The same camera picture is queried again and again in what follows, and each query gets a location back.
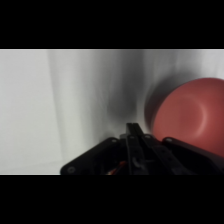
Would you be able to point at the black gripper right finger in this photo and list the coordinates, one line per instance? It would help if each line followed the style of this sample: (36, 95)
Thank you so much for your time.
(143, 153)

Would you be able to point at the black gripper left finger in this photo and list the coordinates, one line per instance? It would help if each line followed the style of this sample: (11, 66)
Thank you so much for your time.
(131, 150)

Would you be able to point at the pink bowl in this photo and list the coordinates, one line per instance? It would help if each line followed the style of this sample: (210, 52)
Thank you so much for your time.
(193, 115)

